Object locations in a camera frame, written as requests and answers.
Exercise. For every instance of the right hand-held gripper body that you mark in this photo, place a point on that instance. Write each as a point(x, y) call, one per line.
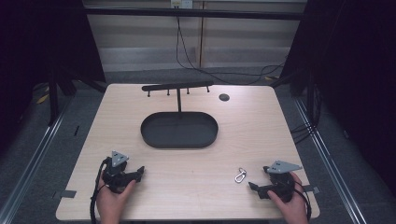
point(281, 182)

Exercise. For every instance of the grey tape strip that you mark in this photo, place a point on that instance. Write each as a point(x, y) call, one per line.
point(312, 188)
point(67, 194)

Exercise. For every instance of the person's left hand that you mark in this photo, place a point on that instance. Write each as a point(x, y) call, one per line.
point(112, 202)

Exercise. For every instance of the black metal stand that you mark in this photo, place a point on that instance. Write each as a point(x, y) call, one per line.
point(53, 99)
point(311, 93)

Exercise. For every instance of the black curtain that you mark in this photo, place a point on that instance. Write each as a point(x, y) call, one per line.
point(43, 40)
point(351, 77)

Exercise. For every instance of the black horizontal frame bar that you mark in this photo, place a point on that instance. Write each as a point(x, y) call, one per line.
point(193, 13)

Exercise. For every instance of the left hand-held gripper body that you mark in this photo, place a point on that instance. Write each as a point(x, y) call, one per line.
point(115, 174)

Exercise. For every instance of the metal floor rail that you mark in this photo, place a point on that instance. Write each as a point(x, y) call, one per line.
point(34, 158)
point(330, 161)

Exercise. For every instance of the white wall socket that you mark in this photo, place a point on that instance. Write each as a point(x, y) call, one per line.
point(181, 3)

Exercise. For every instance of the person's right hand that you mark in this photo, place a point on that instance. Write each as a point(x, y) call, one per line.
point(291, 208)

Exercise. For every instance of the round black table grommet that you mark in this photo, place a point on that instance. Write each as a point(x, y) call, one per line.
point(224, 97)

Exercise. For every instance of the black hook rack with tray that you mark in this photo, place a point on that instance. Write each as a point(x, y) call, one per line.
point(179, 130)

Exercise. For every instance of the yellow strip on floor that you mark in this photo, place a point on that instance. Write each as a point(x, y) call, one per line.
point(42, 99)

